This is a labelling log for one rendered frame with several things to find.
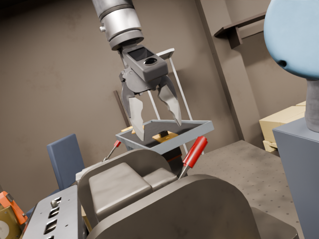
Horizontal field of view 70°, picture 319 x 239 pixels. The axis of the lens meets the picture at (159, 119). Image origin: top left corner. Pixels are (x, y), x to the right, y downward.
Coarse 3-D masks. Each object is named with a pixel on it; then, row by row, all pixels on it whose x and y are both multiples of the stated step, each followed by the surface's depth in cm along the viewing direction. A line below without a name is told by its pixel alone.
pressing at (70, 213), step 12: (60, 192) 93; (72, 192) 88; (36, 204) 90; (48, 204) 83; (60, 204) 79; (72, 204) 75; (36, 216) 76; (48, 216) 72; (60, 216) 69; (72, 216) 66; (24, 228) 71; (36, 228) 67; (60, 228) 61; (72, 228) 58; (84, 228) 56
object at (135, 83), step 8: (128, 32) 43; (136, 32) 44; (112, 40) 44; (120, 40) 44; (128, 40) 44; (136, 40) 47; (112, 48) 46; (120, 48) 49; (128, 48) 46; (128, 72) 44; (128, 80) 44; (136, 80) 45; (152, 80) 46; (160, 80) 46; (136, 88) 45; (144, 88) 45; (152, 88) 46
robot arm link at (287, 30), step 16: (272, 0) 23; (288, 0) 22; (304, 0) 22; (272, 16) 24; (288, 16) 23; (304, 16) 22; (272, 32) 24; (288, 32) 24; (304, 32) 23; (272, 48) 25; (288, 48) 24; (304, 48) 23; (288, 64) 25; (304, 64) 24
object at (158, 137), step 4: (160, 132) 48; (164, 132) 47; (168, 132) 50; (156, 136) 50; (160, 136) 47; (164, 136) 47; (168, 136) 46; (172, 136) 45; (176, 136) 44; (156, 140) 47; (160, 140) 45; (164, 140) 43
